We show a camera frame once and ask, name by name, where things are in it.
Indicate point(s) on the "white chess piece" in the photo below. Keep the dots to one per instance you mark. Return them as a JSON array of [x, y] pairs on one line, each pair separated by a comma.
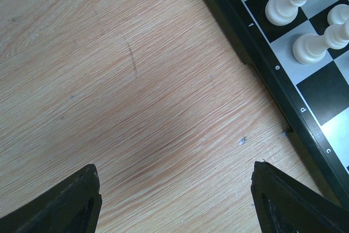
[[312, 48], [282, 12]]

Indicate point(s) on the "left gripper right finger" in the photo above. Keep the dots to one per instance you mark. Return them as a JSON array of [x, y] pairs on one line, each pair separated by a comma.
[[283, 204]]

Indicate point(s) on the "black white chess board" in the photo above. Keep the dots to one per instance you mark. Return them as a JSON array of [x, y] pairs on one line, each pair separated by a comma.
[[313, 98]]

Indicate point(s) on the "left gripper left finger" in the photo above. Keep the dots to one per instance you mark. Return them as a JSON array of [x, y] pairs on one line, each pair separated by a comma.
[[73, 205]]

